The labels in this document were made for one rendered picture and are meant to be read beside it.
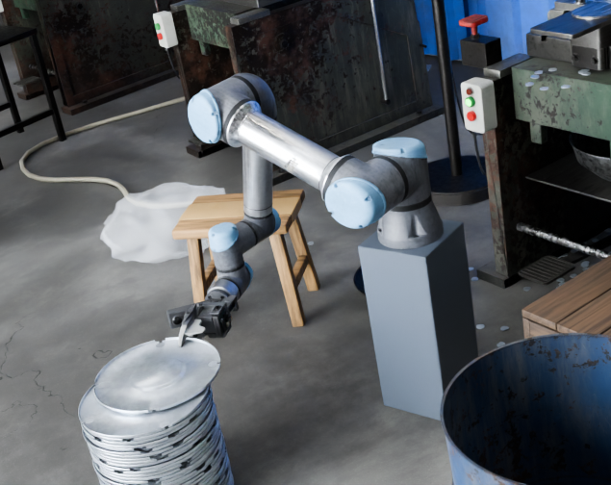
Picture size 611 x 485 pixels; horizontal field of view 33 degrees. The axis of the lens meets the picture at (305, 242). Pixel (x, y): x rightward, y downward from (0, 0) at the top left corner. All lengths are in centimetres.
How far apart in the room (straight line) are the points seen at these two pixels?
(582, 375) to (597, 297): 36
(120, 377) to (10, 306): 121
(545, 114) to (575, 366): 99
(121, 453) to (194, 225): 91
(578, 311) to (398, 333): 45
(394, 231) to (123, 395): 70
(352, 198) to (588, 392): 61
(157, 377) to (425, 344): 62
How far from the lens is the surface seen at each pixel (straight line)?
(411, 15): 426
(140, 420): 222
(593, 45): 265
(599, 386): 194
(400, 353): 244
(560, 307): 222
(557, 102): 270
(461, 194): 353
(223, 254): 257
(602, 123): 262
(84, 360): 307
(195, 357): 236
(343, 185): 212
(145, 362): 240
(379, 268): 233
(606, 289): 227
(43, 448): 275
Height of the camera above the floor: 150
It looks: 26 degrees down
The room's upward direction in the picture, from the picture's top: 11 degrees counter-clockwise
